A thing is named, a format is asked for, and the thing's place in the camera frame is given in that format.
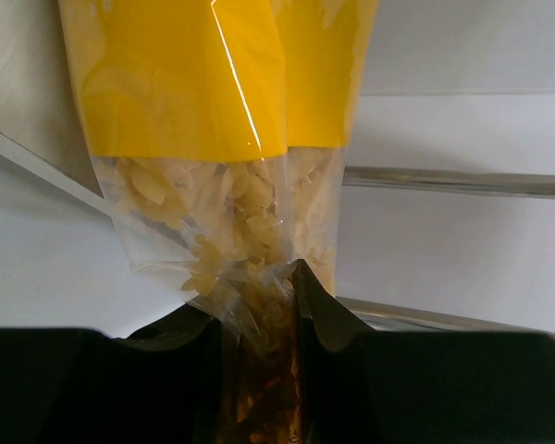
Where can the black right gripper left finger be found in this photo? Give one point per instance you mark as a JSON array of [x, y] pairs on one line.
[[164, 383]]

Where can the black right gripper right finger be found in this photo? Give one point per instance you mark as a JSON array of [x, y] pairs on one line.
[[363, 385]]

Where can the yellow fusilli pasta bag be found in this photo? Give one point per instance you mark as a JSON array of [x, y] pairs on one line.
[[218, 131]]

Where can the white two-tier shelf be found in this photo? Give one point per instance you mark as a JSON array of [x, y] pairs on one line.
[[448, 207]]

